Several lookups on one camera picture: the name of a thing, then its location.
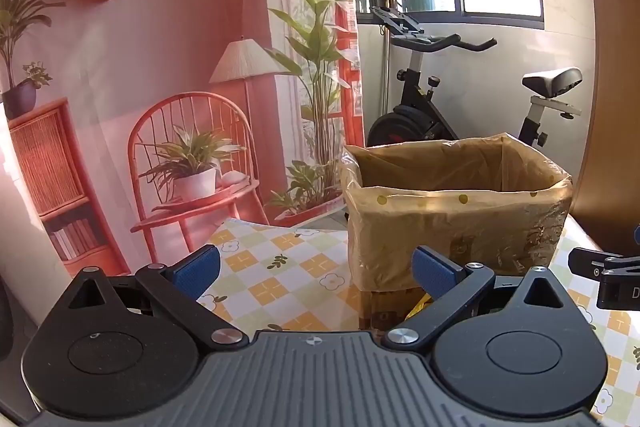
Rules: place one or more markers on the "black exercise bike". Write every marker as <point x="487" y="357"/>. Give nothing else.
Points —
<point x="425" y="107"/>

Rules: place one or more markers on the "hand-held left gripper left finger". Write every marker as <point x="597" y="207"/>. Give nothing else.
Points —
<point x="197" y="268"/>

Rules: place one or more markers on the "checkered floral tablecloth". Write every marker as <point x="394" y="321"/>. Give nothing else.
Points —
<point x="280" y="257"/>

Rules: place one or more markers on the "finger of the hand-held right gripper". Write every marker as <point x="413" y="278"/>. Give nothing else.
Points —
<point x="585" y="263"/>

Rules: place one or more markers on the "cardboard box with plastic liner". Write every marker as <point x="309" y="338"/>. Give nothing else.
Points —
<point x="450" y="217"/>

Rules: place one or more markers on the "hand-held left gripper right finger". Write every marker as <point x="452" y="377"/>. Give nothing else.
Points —
<point x="434" y="271"/>

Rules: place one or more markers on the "brown wooden door panel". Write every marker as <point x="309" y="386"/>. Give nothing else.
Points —
<point x="612" y="82"/>

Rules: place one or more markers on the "yellow snack packet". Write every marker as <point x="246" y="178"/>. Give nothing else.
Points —
<point x="419" y="308"/>

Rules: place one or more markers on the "printed room wall poster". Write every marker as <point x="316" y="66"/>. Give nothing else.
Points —
<point x="150" y="57"/>

